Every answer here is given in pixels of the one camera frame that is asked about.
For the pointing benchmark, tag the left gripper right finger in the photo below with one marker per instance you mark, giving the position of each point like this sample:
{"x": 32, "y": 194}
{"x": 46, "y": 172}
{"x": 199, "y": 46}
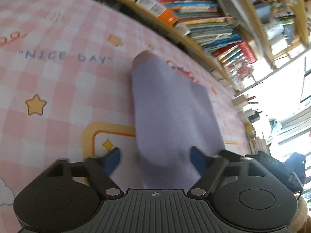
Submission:
{"x": 214, "y": 172}

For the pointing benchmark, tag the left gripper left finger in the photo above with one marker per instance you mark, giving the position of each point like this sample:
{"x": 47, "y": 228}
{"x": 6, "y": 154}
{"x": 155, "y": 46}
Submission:
{"x": 99, "y": 170}

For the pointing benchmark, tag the purple and mauve sweater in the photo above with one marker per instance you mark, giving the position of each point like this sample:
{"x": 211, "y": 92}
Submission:
{"x": 172, "y": 115}

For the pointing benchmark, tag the black power adapter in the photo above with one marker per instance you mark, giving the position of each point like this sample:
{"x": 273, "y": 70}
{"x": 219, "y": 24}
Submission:
{"x": 254, "y": 117}

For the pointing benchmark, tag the beige pen holder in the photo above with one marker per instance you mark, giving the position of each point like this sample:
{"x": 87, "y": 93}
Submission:
{"x": 240, "y": 102}

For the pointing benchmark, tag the colourful origami star jar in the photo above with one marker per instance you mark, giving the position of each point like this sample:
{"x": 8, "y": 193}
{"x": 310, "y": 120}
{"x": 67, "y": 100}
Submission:
{"x": 241, "y": 69}

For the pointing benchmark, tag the pink checkered cartoon tablecloth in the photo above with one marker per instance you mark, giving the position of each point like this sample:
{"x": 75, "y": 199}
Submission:
{"x": 66, "y": 64}

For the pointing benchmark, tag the red thick dictionary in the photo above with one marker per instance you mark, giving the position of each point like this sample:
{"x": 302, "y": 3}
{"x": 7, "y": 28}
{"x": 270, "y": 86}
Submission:
{"x": 248, "y": 52}

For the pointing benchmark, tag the white charger block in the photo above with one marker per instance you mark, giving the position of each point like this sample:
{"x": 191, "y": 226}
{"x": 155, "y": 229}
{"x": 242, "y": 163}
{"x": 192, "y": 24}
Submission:
{"x": 182, "y": 29}

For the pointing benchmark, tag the white and wood bookshelf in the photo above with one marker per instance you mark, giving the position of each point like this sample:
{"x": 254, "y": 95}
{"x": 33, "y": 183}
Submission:
{"x": 272, "y": 28}

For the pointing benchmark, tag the white orange flat box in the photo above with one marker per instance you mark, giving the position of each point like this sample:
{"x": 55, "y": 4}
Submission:
{"x": 162, "y": 13}

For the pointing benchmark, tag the row of leaning books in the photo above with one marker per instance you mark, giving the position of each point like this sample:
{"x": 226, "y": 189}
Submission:
{"x": 211, "y": 27}

